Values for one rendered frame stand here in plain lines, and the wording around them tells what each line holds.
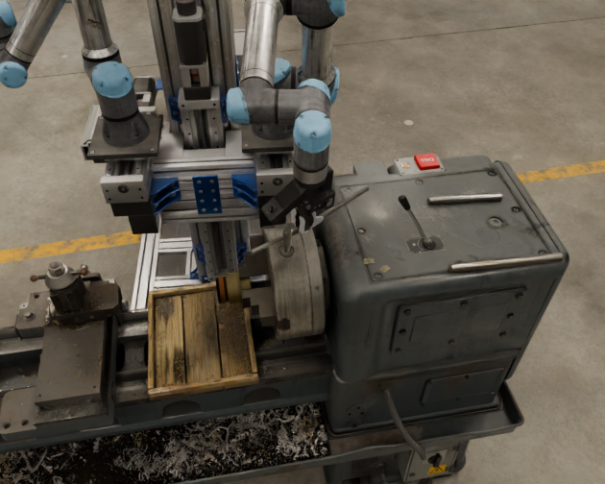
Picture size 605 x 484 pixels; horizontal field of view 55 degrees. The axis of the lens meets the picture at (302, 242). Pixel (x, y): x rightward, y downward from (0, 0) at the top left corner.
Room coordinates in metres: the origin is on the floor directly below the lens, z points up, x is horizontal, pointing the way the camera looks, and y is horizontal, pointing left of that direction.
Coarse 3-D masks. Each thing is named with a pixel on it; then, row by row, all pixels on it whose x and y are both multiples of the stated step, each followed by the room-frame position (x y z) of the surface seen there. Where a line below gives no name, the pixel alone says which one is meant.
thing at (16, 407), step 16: (32, 304) 1.08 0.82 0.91; (48, 304) 1.08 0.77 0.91; (16, 320) 1.03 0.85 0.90; (32, 320) 1.02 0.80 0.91; (112, 320) 1.02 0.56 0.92; (32, 336) 0.99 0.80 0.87; (112, 336) 0.97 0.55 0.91; (112, 352) 0.92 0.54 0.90; (112, 368) 0.87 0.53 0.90; (112, 384) 0.82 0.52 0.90; (0, 400) 0.77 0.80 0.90; (16, 400) 0.76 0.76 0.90; (32, 400) 0.77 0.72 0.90; (112, 400) 0.78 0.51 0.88; (0, 416) 0.72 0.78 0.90; (16, 416) 0.72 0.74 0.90; (32, 416) 0.72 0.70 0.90; (48, 416) 0.71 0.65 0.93; (64, 416) 0.71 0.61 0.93; (80, 416) 0.71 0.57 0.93; (96, 416) 0.72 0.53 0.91; (112, 416) 0.74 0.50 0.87; (0, 432) 0.68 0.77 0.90; (16, 432) 0.68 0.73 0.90; (32, 432) 0.68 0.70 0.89; (48, 432) 0.69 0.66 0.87
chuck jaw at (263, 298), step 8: (256, 288) 0.99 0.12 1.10; (264, 288) 0.99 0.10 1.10; (248, 296) 0.96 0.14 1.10; (256, 296) 0.96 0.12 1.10; (264, 296) 0.96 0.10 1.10; (272, 296) 0.96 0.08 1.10; (248, 304) 0.96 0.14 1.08; (256, 304) 0.93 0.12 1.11; (264, 304) 0.93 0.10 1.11; (272, 304) 0.93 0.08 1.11; (256, 312) 0.93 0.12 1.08; (264, 312) 0.91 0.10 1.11; (272, 312) 0.91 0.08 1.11; (264, 320) 0.89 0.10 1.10; (272, 320) 0.89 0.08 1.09; (288, 320) 0.89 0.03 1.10
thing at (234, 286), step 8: (216, 280) 1.01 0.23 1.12; (224, 280) 1.01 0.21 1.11; (232, 280) 1.00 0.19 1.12; (240, 280) 1.01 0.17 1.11; (248, 280) 1.01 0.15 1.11; (216, 288) 0.98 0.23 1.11; (224, 288) 0.99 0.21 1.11; (232, 288) 0.98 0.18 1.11; (240, 288) 0.98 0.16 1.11; (248, 288) 0.99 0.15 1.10; (224, 296) 0.97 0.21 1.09; (232, 296) 0.97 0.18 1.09; (240, 296) 0.97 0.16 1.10
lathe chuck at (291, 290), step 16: (288, 224) 1.13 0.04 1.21; (272, 256) 0.99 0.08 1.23; (288, 256) 0.99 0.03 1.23; (304, 256) 0.99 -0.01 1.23; (272, 272) 0.95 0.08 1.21; (288, 272) 0.96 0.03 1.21; (304, 272) 0.96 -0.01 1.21; (272, 288) 0.97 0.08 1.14; (288, 288) 0.92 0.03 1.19; (304, 288) 0.93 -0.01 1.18; (288, 304) 0.90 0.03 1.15; (304, 304) 0.90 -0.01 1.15; (304, 320) 0.89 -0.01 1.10; (288, 336) 0.89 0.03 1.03
